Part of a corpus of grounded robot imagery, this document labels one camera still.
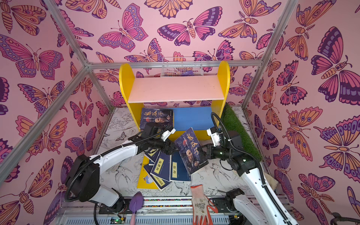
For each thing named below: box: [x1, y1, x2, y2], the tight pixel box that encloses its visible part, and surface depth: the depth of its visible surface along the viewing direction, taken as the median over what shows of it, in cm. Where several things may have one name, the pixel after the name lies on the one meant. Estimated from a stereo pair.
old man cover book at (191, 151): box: [174, 127, 210, 176], surface depth 74 cm
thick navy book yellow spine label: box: [143, 165, 173, 191], surface depth 81 cm
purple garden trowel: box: [128, 191, 144, 225], surface depth 75 cm
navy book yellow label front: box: [169, 150, 192, 182], surface depth 83 cm
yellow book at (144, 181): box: [136, 155, 159, 190], surface depth 84 cm
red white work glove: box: [190, 184, 219, 225], surface depth 73 cm
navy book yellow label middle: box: [150, 150, 171, 182], surface depth 84 cm
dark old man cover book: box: [139, 107, 174, 129], surface depth 92 cm
